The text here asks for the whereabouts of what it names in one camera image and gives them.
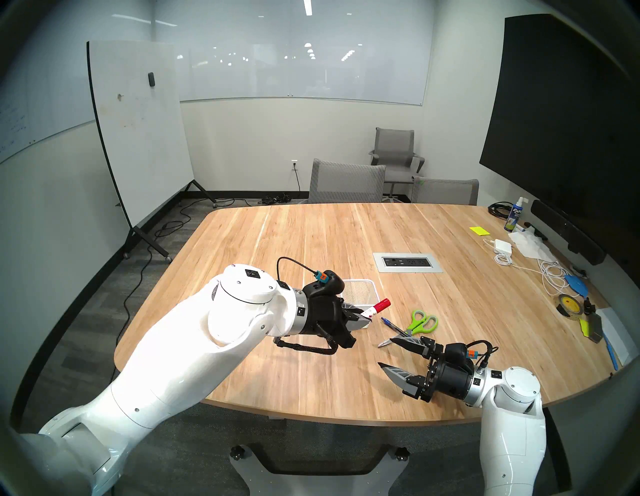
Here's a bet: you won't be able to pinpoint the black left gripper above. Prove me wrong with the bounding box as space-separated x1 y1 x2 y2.
301 294 375 350

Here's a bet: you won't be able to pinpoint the whiteboard cleaner spray bottle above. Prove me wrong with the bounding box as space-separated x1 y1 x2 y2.
504 196 528 232

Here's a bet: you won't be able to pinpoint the grey table power outlet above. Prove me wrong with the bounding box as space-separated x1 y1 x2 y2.
373 252 444 274

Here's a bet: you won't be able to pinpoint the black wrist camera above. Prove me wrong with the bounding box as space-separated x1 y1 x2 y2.
302 270 346 298
442 342 481 366

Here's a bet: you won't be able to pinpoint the large black wall screen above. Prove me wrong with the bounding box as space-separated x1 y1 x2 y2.
479 13 640 273

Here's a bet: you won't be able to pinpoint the black camera cable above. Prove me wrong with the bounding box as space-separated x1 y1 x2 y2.
276 256 322 278
467 340 498 371

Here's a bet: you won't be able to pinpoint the low grey mesh chair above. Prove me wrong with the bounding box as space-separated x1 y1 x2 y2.
411 176 480 206

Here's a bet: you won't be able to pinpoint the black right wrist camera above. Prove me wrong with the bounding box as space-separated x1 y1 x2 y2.
442 342 481 366

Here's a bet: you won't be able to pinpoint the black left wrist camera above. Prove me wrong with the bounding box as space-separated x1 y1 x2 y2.
302 270 346 298

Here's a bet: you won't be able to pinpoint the blue marker pen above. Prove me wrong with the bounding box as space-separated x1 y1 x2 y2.
603 332 621 372

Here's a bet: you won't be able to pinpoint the green handled scissors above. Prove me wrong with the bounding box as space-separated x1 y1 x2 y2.
377 310 439 348

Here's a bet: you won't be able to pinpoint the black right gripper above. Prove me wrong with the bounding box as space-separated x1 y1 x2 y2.
377 336 477 403

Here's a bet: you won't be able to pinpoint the black right camera cable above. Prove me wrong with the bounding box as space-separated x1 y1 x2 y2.
467 340 498 371

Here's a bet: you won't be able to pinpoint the wide grey mesh chair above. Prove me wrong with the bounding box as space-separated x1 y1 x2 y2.
308 159 387 204

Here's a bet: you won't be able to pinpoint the yellow tape measure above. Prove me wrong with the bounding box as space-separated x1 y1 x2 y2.
579 312 606 343

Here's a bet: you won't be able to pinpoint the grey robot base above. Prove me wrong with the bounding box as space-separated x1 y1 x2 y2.
229 444 410 496

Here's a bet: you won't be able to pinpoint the white mesh pen holder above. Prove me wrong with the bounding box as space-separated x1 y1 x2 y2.
341 279 381 330

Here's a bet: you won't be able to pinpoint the written wall whiteboard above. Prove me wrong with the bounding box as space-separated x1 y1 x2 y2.
0 0 153 166

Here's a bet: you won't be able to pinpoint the black video sound bar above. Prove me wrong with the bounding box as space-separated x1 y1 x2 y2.
530 199 607 266

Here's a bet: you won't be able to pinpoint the white coiled cable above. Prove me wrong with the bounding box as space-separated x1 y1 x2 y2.
482 239 581 297

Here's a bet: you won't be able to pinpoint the red cap dotted marker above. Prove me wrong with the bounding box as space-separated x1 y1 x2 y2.
361 298 392 321

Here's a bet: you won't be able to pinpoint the grey armrest office chair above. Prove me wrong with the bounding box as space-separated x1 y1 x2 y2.
369 127 426 201

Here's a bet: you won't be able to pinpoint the black left gripper cable loop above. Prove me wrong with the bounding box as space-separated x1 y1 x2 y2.
274 325 342 357

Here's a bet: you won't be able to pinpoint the glass wall board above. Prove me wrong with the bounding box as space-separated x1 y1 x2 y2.
152 0 436 107

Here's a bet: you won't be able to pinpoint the black left camera cable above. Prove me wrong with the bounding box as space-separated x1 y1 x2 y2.
276 256 322 278

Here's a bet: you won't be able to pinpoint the rolling whiteboard on stand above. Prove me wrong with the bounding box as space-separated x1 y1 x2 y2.
86 41 218 263

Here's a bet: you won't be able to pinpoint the yellow black tape roll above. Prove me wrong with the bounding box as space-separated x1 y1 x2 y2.
557 293 586 318

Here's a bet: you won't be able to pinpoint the white paper sheet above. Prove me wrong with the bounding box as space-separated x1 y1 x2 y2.
595 307 638 366

